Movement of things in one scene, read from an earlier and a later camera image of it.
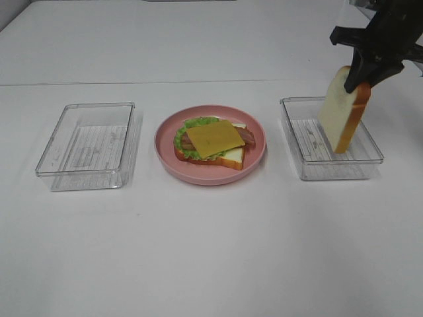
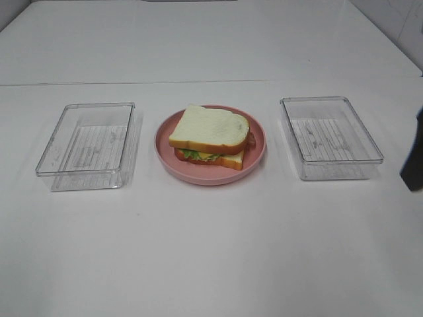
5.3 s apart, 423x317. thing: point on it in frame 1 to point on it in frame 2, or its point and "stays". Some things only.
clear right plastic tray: [314, 156] stays
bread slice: [233, 158] stays
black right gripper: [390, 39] to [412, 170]
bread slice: [339, 110] to [214, 130]
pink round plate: [205, 174] stays
